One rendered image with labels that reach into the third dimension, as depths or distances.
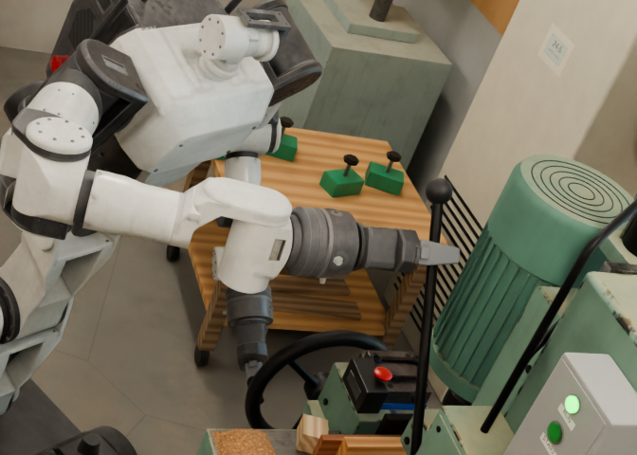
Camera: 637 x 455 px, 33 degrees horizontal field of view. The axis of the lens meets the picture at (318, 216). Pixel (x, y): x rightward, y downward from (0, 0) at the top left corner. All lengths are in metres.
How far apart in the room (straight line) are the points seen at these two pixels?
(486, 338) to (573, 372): 0.32
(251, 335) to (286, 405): 1.17
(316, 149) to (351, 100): 0.46
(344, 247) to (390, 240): 0.06
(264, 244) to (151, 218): 0.14
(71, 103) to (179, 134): 0.25
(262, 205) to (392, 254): 0.19
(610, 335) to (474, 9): 2.93
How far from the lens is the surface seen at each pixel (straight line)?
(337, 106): 3.72
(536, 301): 1.32
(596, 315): 1.17
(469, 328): 1.42
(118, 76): 1.56
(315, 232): 1.31
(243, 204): 1.27
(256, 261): 1.30
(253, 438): 1.65
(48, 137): 1.29
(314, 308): 3.21
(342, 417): 1.77
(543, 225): 1.31
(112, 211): 1.28
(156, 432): 2.95
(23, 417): 2.66
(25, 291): 2.14
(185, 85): 1.64
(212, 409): 3.06
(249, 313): 2.01
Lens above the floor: 2.06
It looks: 31 degrees down
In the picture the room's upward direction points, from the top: 22 degrees clockwise
